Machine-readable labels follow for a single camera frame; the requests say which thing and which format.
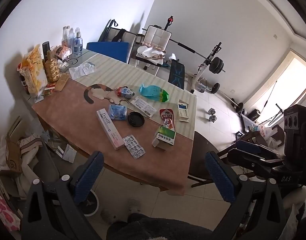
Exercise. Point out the black round lid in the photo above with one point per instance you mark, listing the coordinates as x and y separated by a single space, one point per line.
136 119

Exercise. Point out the red snack packet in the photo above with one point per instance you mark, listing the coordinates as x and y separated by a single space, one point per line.
167 116

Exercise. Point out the flat brown cardboard box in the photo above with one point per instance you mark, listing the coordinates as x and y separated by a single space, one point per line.
61 82

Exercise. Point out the person's right forearm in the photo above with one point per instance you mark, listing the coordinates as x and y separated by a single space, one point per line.
292 200

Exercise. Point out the blue plastic packet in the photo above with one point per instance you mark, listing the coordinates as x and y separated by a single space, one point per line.
117 112

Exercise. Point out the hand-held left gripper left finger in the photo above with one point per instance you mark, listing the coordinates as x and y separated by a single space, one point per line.
89 177

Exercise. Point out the pink toothpaste box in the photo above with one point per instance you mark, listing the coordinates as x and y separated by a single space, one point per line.
109 127

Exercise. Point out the green white medicine box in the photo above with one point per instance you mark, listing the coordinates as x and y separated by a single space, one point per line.
164 137

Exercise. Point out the white papers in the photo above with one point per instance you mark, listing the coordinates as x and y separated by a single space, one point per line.
68 153

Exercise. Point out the beige cloth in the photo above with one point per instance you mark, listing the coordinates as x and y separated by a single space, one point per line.
150 52

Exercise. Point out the teal plastic bag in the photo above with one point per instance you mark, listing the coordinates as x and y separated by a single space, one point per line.
150 90

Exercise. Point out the long barbell with plates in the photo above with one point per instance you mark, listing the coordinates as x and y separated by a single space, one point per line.
216 65

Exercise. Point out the orange snack packet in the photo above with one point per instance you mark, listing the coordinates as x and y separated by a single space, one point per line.
65 51

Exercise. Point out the long white medicine box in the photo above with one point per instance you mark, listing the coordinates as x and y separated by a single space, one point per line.
144 106

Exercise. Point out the yellow snack bag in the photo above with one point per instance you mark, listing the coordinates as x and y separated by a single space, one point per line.
34 70

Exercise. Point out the pink floral bag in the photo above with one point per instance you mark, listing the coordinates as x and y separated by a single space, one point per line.
4 213

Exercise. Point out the white blue medicine box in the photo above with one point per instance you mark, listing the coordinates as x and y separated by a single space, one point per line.
183 110

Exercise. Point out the black tripod stand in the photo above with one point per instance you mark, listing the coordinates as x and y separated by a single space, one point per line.
277 112

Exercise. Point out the white fluffy slipper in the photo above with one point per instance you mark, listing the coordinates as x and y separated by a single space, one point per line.
134 205
109 216

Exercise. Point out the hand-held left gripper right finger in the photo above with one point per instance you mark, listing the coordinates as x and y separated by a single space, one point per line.
219 177

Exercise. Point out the pink striped cat-print tablecloth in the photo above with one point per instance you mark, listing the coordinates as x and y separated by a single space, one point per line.
75 110

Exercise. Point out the dark wooden chair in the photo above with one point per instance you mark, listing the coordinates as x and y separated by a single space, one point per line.
202 150

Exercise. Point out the clear plastic bottle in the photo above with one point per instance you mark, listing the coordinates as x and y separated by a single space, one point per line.
71 40

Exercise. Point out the white round waste bin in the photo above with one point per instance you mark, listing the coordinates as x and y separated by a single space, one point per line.
91 205

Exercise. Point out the white plastic bag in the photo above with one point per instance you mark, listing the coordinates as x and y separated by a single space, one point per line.
274 136

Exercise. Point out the small red blue carton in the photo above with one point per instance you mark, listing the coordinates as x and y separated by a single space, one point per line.
125 92

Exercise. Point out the silver blister pack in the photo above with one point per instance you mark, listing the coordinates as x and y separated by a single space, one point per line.
134 147

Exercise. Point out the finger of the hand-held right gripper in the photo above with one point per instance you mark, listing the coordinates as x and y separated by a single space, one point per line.
252 163
250 146

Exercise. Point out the barbell on floor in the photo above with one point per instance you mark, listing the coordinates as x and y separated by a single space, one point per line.
239 106

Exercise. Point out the white cloth pile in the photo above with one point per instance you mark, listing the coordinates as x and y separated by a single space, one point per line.
25 152

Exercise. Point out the white barbell rack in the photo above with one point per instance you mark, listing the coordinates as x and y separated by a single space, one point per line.
200 72

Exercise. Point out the small red card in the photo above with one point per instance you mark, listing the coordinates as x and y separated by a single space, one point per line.
49 86

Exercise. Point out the black can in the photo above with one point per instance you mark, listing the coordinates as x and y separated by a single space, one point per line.
46 48

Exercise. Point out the green plastic packet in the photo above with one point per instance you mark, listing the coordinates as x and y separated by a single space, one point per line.
164 96

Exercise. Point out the tall clear glass bottle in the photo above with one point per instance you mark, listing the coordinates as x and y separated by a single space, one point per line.
65 36

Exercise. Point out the black weight bench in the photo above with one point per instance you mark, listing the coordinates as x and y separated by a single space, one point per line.
177 73

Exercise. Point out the silver dumbbell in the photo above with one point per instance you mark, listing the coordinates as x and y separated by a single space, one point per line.
212 115

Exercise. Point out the white padded chair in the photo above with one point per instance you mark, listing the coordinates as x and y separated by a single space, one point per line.
156 36
129 40

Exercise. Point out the golden embossed bottle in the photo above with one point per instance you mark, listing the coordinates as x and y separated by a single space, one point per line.
51 68

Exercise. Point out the crumpled clear plastic wrapper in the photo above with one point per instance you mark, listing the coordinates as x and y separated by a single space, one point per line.
80 70

